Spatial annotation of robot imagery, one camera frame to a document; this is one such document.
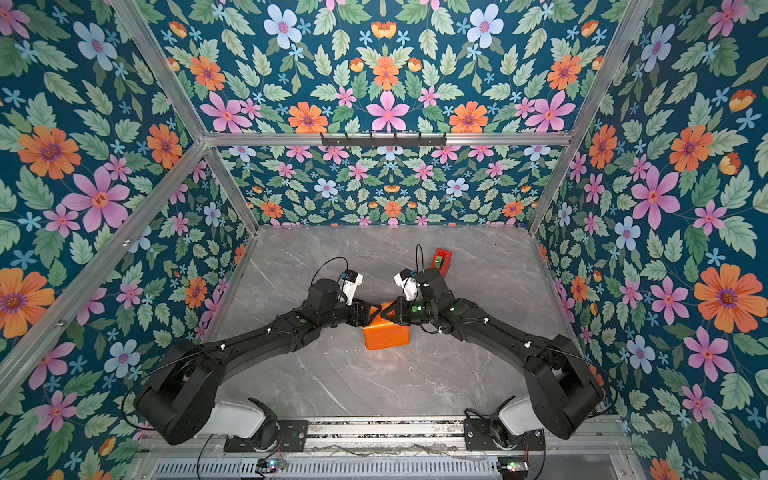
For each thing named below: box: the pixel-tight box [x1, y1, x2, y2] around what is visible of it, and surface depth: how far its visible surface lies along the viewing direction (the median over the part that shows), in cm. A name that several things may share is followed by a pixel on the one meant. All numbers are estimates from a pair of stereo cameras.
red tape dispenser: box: [430, 248, 453, 278], surface depth 105 cm
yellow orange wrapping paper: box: [362, 302, 411, 351], surface depth 87 cm
